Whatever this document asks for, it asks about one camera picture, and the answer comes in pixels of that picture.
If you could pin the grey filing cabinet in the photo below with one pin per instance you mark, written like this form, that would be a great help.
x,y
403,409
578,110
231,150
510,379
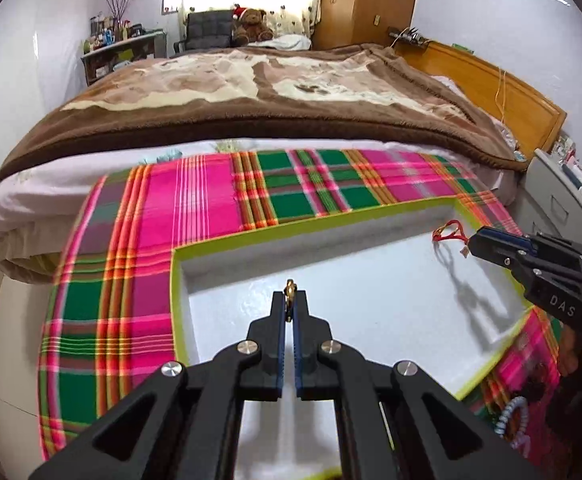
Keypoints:
x,y
556,195

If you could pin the wooden wardrobe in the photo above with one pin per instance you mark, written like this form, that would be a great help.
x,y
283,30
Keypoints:
x,y
366,0

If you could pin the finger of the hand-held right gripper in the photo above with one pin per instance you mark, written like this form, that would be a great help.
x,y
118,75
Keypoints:
x,y
508,238
496,255

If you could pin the yellow-green cardboard tray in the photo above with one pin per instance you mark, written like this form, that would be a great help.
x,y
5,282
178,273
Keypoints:
x,y
371,280

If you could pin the cluster of bottles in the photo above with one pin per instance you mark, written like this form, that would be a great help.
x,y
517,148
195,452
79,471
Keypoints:
x,y
108,32

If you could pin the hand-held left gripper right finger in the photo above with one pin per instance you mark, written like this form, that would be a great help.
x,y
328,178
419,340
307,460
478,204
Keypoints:
x,y
297,345

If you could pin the black office chair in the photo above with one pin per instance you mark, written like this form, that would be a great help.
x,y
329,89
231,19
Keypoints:
x,y
206,30

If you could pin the wooden desk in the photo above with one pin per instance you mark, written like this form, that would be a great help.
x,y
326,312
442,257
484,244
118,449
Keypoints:
x,y
116,55

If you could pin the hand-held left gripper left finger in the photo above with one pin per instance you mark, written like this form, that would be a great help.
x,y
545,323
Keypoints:
x,y
283,345

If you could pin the vase of purple branches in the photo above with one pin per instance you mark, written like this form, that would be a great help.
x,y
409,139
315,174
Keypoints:
x,y
119,5

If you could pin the white pillow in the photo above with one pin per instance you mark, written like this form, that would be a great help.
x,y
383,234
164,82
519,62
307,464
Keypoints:
x,y
283,42

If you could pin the brown teddy bear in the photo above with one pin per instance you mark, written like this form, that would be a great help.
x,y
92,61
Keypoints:
x,y
251,25

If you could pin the brown fleece blanket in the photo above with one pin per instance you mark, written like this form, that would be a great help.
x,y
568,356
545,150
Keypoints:
x,y
271,110

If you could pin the wooden headboard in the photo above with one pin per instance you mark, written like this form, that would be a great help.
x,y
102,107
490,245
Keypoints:
x,y
471,71

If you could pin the pink green plaid cloth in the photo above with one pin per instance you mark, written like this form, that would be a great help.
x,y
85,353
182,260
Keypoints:
x,y
196,200

